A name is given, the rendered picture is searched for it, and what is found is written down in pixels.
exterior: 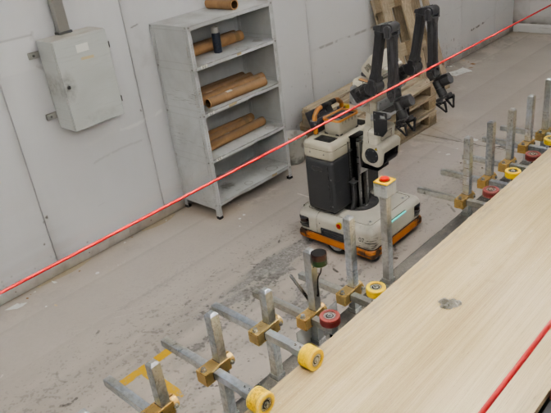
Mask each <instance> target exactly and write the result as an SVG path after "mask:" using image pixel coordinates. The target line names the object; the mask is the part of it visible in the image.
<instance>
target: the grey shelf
mask: <svg viewBox="0 0 551 413"><path fill-rule="evenodd" d="M237 1H238V8H237V9H236V10H225V9H210V8H206V7H205V8H203V9H199V10H197V11H191V12H188V13H185V14H182V15H179V16H174V17H171V18H168V19H165V20H160V21H157V22H154V23H151V24H149V29H150V33H151V37H152V41H153V49H154V53H155V57H156V61H157V68H158V73H159V77H160V81H161V86H162V93H163V97H164V101H165V105H166V113H167V117H168V121H169V126H170V130H171V137H172V141H173V145H174V149H175V157H176V161H177V166H178V169H179V173H180V181H181V185H182V189H183V194H184V195H185V194H187V193H190V192H191V191H193V190H195V189H196V188H199V187H201V186H203V185H204V184H207V183H209V182H211V181H212V180H214V179H216V178H218V177H220V176H222V175H224V174H226V173H228V172H230V171H231V170H233V169H235V168H237V167H239V166H241V165H243V164H245V163H247V162H249V161H251V160H252V159H254V158H256V157H259V156H261V155H262V154H264V153H266V152H268V151H270V150H271V149H273V148H276V147H278V146H280V145H281V144H283V143H285V142H288V136H287V129H286V121H285V107H284V99H283V93H282V85H281V77H280V63H279V56H278V49H277V42H276V28H275V20H274V12H273V6H272V1H258V0H237ZM269 7H270V9H269ZM270 14H271V16H270ZM233 17H234V18H233ZM239 19H240V20H239ZM240 25H241V26H240ZM213 26H218V28H219V32H220V34H223V33H225V32H228V31H231V30H235V31H237V30H241V31H242V32H243V33H244V39H243V40H242V41H239V42H237V43H232V44H230V45H227V46H224V47H222V52H221V53H214V50H212V51H210V52H205V53H203V54H201V55H198V56H195V54H194V45H193V43H196V42H198V41H201V40H204V39H208V38H211V36H212V32H211V27H213ZM271 28H272V30H271ZM272 35H273V38H272ZM274 49H275V51H274ZM239 63H240V64H239ZM246 66H247V68H246ZM240 68H241V69H240ZM276 71H277V73H276ZM239 72H244V73H245V74H247V72H251V73H252V74H253V75H255V74H258V73H260V72H262V73H264V75H265V76H266V79H267V85H266V86H263V87H261V88H258V89H256V90H253V91H252V92H249V93H246V94H244V95H241V96H239V97H236V98H233V99H231V100H229V101H227V102H223V103H221V104H219V105H216V106H214V107H211V108H208V107H207V106H206V105H203V96H202V92H201V87H202V86H204V85H207V84H210V83H213V82H216V81H218V80H220V79H224V78H226V77H229V76H231V75H235V74H237V73H239ZM277 78H278V79H277ZM278 86H279V87H278ZM279 92H280V94H279ZM251 102H252V103H251ZM245 103H246V104H245ZM280 106H281V108H280ZM246 108H247V110H246ZM251 112H252V113H253V114H254V120H256V119H257V118H259V117H261V116H263V117H264V118H265V119H266V124H265V125H263V126H261V127H259V128H257V129H255V130H253V131H251V132H249V133H247V134H245V135H243V136H241V137H239V138H237V139H235V140H233V141H231V142H229V143H227V144H225V145H223V146H221V147H219V148H217V149H215V150H213V151H212V148H211V143H210V138H209V133H208V131H209V130H211V129H215V128H216V127H218V126H221V125H223V124H226V123H228V122H230V121H232V120H235V119H238V118H240V117H241V116H245V115H247V114H249V113H251ZM281 113H282V115H281ZM282 120H283V122H282ZM284 135H285V136H284ZM204 139H205V140H204ZM209 148H210V149H209ZM252 149H253V150H252ZM285 149H286V151H285ZM286 156H287V157H286ZM287 162H288V164H287ZM285 170H289V175H288V176H286V177H287V179H292V178H293V176H292V172H291V165H290V157H289V144H286V145H284V146H283V147H281V148H279V149H277V150H275V151H274V152H271V153H269V154H268V155H266V156H264V157H262V158H260V159H258V160H256V161H254V162H253V163H251V164H249V165H247V166H245V167H243V168H241V169H239V170H237V171H236V172H234V173H232V174H230V175H227V176H226V177H224V178H222V179H220V180H218V181H216V182H215V183H213V184H210V185H208V186H207V187H205V188H203V189H201V190H199V191H197V192H196V193H193V194H191V195H189V196H188V197H186V198H185V199H184V201H185V206H186V207H188V208H189V207H191V206H192V205H191V203H189V200H190V201H192V202H196V203H198V204H201V205H204V206H205V207H210V208H212V209H214V210H216V215H217V217H216V218H217V219H218V220H221V219H223V218H224V216H223V213H222V208H221V206H223V205H225V204H226V203H227V202H230V201H231V200H232V199H234V198H235V197H238V196H239V195H241V194H243V193H246V192H247V191H249V190H251V189H253V188H255V187H257V186H258V185H260V184H262V183H264V182H266V181H267V180H269V179H271V178H273V177H275V176H276V175H278V174H280V173H281V172H283V171H285ZM217 212H218V213H217Z"/></svg>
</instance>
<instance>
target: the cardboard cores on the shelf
mask: <svg viewBox="0 0 551 413"><path fill-rule="evenodd" d="M220 36H221V46H222V47H224V46H227V45H230V44H232V43H237V42H239V41H242V40H243V39H244V33H243V32H242V31H241V30H237V31H235V30H231V31H228V32H225V33H223V34H220ZM193 45H194V54H195V56H198V55H201V54H203V53H205V52H210V51H212V50H214V48H213V43H212V37H211V38H208V39H204V40H201V41H198V42H196V43H193ZM266 85H267V79H266V76H265V75H264V73H262V72H260V73H258V74H255V75H253V74H252V73H251V72H248V73H247V74H245V73H244V72H239V73H237V74H235V75H231V76H229V77H226V78H224V79H220V80H218V81H216V82H213V83H210V84H207V85H204V86H202V87H201V92H202V96H203V105H206V106H207V107H208V108H211V107H214V106H216V105H219V104H221V103H223V102H227V101H229V100H231V99H233V98H236V97H239V96H241V95H244V94H246V93H249V92H252V91H253V90H256V89H259V88H261V87H263V86H266ZM265 124H266V119H265V118H264V117H263V116H261V117H259V118H257V119H256V120H254V114H253V113H249V114H247V115H245V116H241V117H240V118H238V119H235V120H232V121H230V122H228V123H226V124H223V125H221V126H218V127H216V128H215V129H211V130H209V131H208V133H209V138H210V143H211V148H212V151H213V150H215V149H217V148H219V147H221V146H223V145H225V144H227V143H229V142H231V141H233V140H235V139H237V138H239V137H241V136H243V135H245V134H247V133H249V132H251V131H253V130H255V129H257V128H259V127H261V126H263V125H265Z"/></svg>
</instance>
